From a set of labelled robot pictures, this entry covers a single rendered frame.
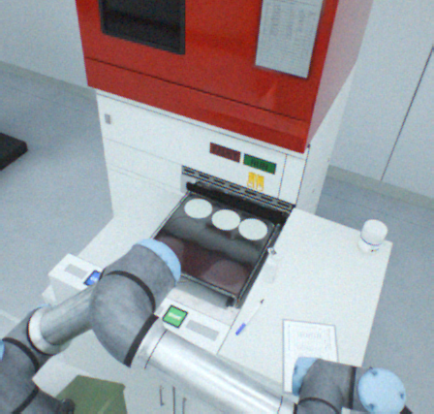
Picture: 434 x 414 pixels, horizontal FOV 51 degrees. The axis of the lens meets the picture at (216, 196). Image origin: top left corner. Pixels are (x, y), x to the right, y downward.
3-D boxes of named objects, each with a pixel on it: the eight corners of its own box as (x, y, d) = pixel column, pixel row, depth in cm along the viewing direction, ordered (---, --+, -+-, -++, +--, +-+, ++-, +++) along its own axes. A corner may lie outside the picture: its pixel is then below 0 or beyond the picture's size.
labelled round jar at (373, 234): (358, 237, 151) (366, 216, 145) (380, 244, 149) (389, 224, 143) (354, 250, 146) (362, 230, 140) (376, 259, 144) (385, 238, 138)
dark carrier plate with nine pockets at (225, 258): (191, 193, 173) (191, 192, 172) (276, 224, 163) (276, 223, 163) (141, 254, 149) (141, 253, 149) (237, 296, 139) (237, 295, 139)
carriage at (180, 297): (135, 275, 148) (135, 270, 146) (237, 320, 138) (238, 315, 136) (121, 293, 143) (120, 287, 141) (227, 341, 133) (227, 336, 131)
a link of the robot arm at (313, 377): (285, 390, 78) (351, 404, 74) (298, 344, 88) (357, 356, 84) (286, 421, 82) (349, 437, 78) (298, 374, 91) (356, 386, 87)
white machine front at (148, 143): (109, 164, 195) (98, 79, 168) (290, 231, 171) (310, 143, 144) (105, 168, 193) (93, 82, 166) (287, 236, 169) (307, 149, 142)
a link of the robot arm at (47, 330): (-15, 349, 109) (122, 264, 79) (28, 309, 121) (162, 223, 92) (18, 385, 110) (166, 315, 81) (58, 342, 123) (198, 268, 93)
